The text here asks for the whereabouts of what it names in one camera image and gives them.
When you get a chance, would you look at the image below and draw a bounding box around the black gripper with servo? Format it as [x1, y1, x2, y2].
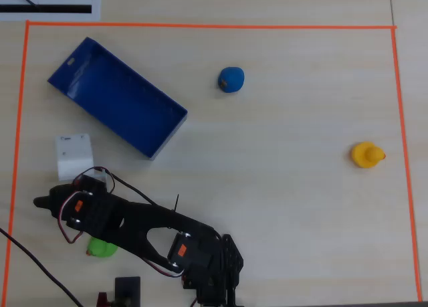
[33, 174, 126, 240]

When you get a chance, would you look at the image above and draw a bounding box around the thick black cable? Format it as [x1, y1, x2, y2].
[0, 227, 84, 307]

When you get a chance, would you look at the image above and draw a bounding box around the yellow rubber duck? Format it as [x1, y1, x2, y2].
[350, 141, 387, 169]

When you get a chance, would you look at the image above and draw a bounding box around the red white black servo wire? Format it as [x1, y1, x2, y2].
[58, 195, 84, 244]

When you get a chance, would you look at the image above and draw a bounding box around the blue ball toy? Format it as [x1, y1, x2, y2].
[217, 66, 245, 94]

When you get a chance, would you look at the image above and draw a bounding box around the blue rectangular plastic box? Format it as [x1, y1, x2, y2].
[47, 36, 189, 161]

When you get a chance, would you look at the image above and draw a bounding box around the white cube block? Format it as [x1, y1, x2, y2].
[55, 132, 96, 181]

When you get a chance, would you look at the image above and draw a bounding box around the orange tape strip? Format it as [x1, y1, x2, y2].
[25, 20, 398, 31]
[1, 20, 31, 307]
[390, 26, 423, 303]

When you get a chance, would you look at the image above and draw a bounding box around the green rubber duck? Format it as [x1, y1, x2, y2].
[85, 237, 118, 258]

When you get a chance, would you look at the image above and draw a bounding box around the red white base servo wire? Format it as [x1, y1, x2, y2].
[142, 258, 187, 278]

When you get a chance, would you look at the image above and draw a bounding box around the black table clamp plate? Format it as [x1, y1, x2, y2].
[114, 276, 142, 307]

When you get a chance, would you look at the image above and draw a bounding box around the red black gripper wire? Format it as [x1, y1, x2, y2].
[72, 166, 158, 207]

